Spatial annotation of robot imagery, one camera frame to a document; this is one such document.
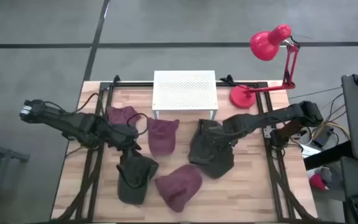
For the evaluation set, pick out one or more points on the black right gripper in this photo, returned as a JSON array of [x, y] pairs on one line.
[[227, 133]]

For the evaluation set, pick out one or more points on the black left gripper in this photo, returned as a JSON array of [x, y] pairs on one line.
[[121, 135]]

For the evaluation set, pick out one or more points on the dark green cap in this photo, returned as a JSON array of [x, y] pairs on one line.
[[207, 158], [132, 189]]

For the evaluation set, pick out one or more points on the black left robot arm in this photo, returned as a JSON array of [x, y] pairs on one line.
[[57, 121]]

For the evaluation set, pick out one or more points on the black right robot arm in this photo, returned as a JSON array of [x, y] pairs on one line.
[[291, 116]]

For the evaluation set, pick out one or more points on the pink knitted cloth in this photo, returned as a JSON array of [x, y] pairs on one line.
[[179, 186]]

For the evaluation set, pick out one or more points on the white perforated metal shelf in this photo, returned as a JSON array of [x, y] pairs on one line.
[[185, 90]]

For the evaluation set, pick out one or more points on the white paper sheet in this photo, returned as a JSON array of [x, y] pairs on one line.
[[309, 151]]

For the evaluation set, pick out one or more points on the orange clamp stand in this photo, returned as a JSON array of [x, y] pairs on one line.
[[264, 45]]

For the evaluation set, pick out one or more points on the red cloth item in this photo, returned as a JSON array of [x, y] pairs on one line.
[[317, 182]]

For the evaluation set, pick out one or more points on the silver metal bracket plate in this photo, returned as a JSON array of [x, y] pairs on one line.
[[268, 132]]

